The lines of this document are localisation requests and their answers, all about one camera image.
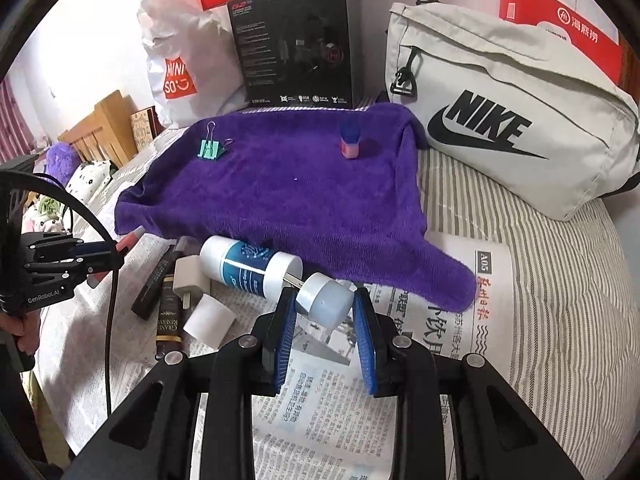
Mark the white patterned pillow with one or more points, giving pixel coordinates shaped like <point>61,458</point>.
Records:
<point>90,175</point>

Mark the black Grand Reserve box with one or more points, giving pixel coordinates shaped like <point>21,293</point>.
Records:
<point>170,320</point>

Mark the purple towel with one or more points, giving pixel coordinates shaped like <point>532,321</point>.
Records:
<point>300,200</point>

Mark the black product box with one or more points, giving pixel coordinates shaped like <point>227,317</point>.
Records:
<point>290,45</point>

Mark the white cylindrical USB device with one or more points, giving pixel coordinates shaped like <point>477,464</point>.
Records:
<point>325,302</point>

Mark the white cap cup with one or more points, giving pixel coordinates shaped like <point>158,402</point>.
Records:
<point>207,321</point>

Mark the white bottle blue label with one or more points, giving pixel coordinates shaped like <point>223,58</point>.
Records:
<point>250,265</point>

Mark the green binder clip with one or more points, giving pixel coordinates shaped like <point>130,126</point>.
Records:
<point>211,150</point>

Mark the brown patterned box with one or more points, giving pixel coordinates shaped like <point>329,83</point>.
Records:
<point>145,127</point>

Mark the person's left hand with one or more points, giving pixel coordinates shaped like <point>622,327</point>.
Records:
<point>26,335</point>

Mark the purple plush toy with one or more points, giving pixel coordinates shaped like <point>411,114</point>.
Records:
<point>62,160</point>

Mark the red cardboard box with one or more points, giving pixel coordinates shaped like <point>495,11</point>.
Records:
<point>575,25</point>

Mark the black rectangular case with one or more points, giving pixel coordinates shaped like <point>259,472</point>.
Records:
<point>152,285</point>

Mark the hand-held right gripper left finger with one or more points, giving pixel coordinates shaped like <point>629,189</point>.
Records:
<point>285,345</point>

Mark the newspaper sheets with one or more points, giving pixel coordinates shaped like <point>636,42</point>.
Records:
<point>550,310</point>

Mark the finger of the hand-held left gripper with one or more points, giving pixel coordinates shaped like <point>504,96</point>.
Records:
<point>65,272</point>
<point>75,246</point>

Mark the wooden headboard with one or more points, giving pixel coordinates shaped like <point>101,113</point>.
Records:
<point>110,130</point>

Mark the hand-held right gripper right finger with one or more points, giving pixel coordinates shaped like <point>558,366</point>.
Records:
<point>367,345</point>

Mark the pink utility knife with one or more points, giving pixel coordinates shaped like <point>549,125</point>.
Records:
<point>130,241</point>

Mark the floral cloth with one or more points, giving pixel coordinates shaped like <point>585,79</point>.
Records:
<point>45,215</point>

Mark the white charger plug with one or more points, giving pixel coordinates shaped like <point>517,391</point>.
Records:
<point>190,272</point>

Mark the white sling bag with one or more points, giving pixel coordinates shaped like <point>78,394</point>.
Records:
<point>500,85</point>

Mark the white plastic shopping bag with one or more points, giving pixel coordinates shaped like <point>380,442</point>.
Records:
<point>185,45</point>

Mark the pink curtain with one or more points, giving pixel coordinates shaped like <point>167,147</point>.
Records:
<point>12,125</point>

